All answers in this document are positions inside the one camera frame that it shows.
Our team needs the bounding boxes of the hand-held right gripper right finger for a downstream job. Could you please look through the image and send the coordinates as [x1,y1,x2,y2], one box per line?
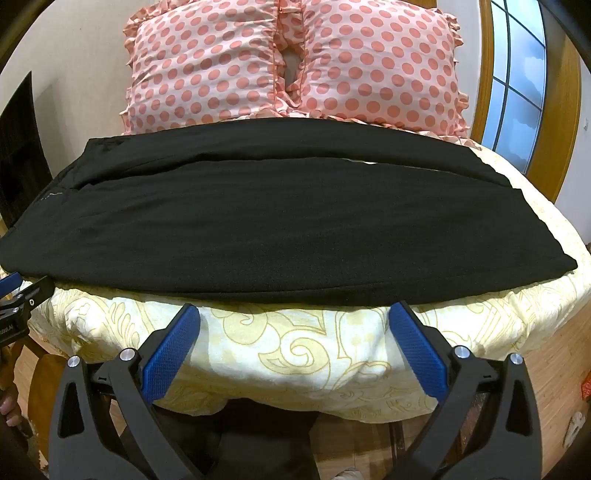
[389,300,543,480]

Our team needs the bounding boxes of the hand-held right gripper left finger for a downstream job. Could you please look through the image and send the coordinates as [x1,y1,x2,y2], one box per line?
[54,302,204,480]

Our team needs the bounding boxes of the black pants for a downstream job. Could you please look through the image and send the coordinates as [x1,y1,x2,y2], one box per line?
[0,117,579,308]

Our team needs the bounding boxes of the person's left hand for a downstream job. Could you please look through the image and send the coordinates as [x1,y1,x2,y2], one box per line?
[0,385,23,428]

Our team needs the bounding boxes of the yellow patterned bed sheet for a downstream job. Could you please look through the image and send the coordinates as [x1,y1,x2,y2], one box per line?
[28,134,591,425]

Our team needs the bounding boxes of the dark wooden cabinet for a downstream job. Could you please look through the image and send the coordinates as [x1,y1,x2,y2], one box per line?
[0,71,54,232]

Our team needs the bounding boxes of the pink polka dot pillow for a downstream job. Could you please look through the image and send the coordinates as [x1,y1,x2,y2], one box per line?
[121,0,301,136]
[277,0,469,139]

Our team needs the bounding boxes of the wooden framed window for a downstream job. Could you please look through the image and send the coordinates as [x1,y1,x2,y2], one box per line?
[468,0,583,217]

